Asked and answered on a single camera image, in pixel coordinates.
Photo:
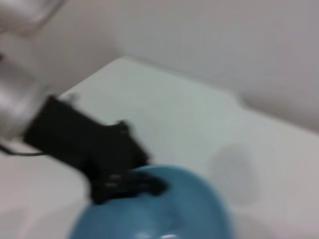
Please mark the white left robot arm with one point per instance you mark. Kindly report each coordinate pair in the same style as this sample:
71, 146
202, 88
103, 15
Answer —
15, 99

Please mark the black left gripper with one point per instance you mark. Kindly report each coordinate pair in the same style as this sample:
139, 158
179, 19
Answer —
82, 139

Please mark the blue bowl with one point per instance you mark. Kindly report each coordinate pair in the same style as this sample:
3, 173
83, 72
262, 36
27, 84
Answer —
162, 211

